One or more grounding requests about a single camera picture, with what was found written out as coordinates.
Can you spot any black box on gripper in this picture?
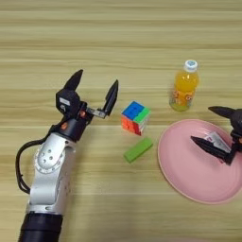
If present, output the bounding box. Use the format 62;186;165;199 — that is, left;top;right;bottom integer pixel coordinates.
231;108;242;133
55;88;82;116

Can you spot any green rectangular block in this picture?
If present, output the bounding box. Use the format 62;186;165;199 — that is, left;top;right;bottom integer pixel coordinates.
123;136;154;164

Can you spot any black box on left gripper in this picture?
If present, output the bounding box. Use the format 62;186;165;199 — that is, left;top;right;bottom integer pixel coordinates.
55;88;82;116

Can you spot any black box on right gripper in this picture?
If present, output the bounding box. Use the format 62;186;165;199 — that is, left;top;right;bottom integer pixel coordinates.
231;108;242;133

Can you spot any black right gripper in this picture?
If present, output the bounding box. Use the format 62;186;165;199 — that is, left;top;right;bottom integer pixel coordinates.
190;105;242;166

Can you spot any orange juice bottle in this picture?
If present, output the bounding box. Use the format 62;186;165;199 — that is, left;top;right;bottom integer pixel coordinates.
168;60;200;112

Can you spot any small pink white card box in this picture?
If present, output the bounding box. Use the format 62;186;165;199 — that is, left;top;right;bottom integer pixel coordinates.
203;131;234;154

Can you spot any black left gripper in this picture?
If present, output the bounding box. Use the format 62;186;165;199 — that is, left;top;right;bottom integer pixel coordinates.
49;69;120;143

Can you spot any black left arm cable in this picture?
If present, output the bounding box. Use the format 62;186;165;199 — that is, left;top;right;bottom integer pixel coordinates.
14;138;53;195

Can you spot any colourful puzzle cube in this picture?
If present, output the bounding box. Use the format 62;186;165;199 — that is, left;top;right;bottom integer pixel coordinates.
120;100;151;137

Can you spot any pink round plate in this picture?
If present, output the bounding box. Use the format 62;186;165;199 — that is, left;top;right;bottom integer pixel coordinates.
157;118;242;205

